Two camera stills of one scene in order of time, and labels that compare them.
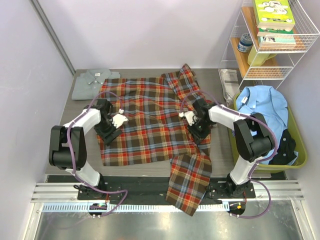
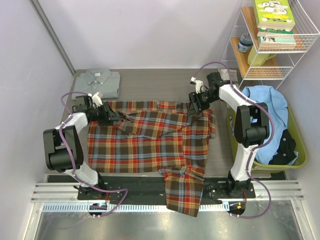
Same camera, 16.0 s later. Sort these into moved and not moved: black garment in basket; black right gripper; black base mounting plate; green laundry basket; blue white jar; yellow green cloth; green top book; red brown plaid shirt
Moved: black right gripper; red brown plaid shirt
Not moved: black garment in basket; green laundry basket; yellow green cloth; black base mounting plate; blue white jar; green top book
